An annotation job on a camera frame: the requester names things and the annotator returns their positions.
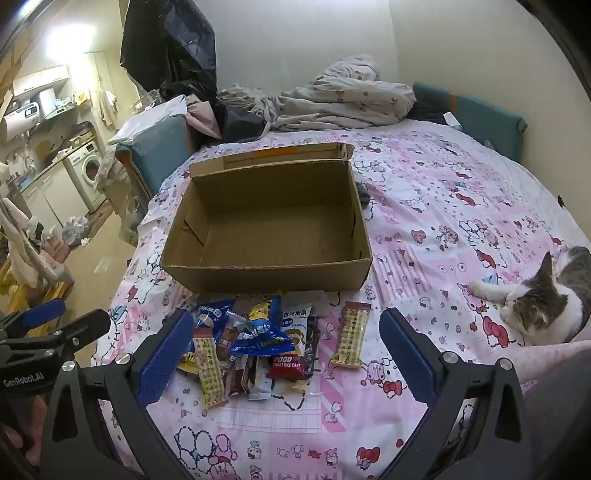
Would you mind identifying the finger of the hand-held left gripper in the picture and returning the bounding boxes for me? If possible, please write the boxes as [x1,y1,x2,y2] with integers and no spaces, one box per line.
[0,308,112,370]
[0,298,66,340]

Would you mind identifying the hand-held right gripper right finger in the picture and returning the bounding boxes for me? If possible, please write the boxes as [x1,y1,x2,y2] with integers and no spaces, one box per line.
[379,307,539,480]

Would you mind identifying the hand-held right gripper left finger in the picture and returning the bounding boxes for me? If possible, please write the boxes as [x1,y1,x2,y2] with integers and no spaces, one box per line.
[39,308,204,480]

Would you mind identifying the beige wafer bar packet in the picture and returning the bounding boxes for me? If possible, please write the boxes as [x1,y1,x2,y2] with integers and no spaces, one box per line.
[193,327,228,409]
[330,301,371,370]

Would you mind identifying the blue packet with yellow character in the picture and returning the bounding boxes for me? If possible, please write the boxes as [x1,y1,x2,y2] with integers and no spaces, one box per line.
[178,300,236,374]

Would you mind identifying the dark slim snack bar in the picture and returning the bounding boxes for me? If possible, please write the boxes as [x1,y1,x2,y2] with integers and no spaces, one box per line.
[305,316,320,377]

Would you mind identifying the small white snack packet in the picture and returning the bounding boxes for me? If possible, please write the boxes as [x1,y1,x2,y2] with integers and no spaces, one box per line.
[249,364,278,401]

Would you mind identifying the yellow and blue snack packet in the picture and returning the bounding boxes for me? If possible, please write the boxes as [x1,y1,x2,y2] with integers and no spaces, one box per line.
[247,295,283,330]

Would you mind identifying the white rice cracker packet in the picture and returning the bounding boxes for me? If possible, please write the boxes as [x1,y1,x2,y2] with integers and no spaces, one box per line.
[281,307,315,356]

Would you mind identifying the dark red rice cake packet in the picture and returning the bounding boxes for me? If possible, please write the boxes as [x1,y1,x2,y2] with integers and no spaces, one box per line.
[268,353,309,381]

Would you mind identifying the brown cardboard box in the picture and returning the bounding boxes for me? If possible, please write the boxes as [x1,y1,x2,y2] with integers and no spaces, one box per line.
[159,142,374,294]

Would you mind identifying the hanging light towels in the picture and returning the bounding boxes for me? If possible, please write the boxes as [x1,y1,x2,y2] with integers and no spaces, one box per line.
[0,198,52,288]

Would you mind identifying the plastic bag on floor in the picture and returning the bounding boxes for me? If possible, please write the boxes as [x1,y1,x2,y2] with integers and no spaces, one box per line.
[60,215,93,246]

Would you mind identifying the white kitchen cabinet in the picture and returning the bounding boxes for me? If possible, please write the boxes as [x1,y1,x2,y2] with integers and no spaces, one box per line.
[18,161,89,232]

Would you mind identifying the pink cartoon printed bed sheet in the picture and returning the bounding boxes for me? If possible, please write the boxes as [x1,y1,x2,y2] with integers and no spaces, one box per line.
[90,124,591,480]

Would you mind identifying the clear plastic bag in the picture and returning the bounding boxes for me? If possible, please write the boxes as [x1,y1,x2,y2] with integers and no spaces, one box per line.
[99,152,154,241]

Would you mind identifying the pink fluffy cloth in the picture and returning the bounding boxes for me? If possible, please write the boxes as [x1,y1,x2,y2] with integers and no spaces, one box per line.
[508,339,591,385]

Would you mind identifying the white washing machine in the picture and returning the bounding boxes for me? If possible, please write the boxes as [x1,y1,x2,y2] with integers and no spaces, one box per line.
[65,141,108,213]

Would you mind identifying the grey and white cat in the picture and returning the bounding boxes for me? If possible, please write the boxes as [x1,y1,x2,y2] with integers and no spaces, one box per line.
[468,247,591,347]

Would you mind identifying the grey cloth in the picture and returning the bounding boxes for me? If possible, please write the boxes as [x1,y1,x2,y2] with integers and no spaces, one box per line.
[517,364,591,480]

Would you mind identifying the white water heater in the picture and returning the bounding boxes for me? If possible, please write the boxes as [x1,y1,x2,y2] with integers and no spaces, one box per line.
[0,104,43,145]

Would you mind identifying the black garment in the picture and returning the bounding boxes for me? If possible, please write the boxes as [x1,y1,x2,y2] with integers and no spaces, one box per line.
[185,88,269,145]

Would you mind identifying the teal cushion with orange stripe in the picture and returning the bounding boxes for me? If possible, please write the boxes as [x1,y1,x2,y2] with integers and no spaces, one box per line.
[413,82,527,162]

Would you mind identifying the crumpled light printed quilt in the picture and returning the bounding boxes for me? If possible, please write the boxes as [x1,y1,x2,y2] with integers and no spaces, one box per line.
[217,54,416,134]

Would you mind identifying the hanging black coat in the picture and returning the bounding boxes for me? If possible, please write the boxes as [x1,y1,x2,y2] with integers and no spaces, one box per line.
[120,0,218,107]

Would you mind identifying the white wall cabinet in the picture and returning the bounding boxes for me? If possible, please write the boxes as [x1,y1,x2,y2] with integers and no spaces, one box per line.
[13,65,70,97]

